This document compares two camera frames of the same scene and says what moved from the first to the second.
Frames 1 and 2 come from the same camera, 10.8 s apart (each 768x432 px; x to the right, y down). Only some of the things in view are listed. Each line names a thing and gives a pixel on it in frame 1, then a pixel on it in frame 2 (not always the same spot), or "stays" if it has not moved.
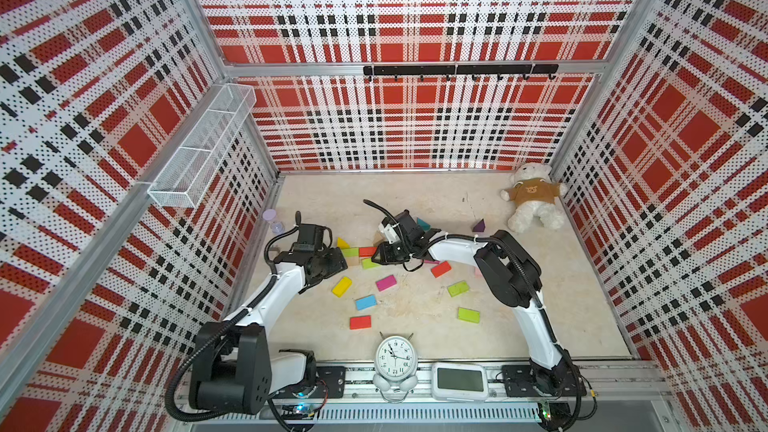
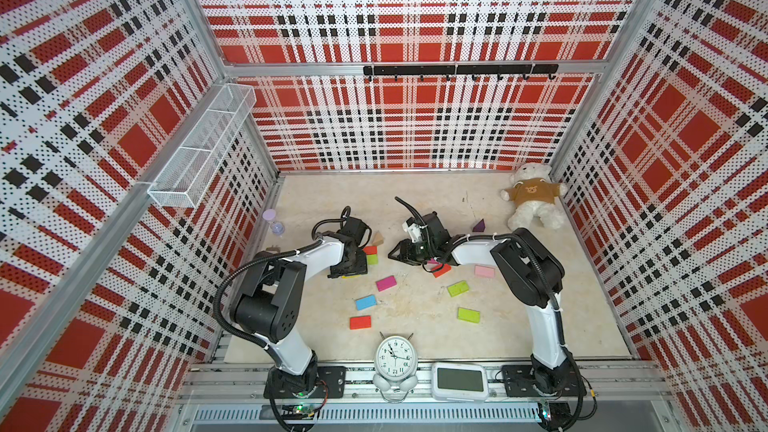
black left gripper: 337,263 → 359,268
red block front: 360,322 stays
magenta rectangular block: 386,282 stays
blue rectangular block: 366,302 stays
